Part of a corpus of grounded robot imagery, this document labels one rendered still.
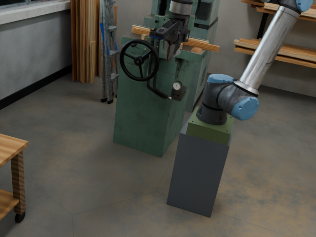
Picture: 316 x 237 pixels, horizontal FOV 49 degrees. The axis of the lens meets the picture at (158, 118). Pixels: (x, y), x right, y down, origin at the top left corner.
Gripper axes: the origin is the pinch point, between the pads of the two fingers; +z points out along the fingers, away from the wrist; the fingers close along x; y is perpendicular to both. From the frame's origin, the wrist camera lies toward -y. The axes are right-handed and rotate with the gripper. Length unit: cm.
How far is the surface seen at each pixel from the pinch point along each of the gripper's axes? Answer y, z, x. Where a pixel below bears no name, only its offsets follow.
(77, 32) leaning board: 105, 53, 219
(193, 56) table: 76, 19, 41
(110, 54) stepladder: 102, 57, 157
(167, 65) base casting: 69, 30, 57
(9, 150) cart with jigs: -50, 57, 47
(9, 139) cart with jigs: -46, 57, 57
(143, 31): 72, 15, 88
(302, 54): 297, 39, 46
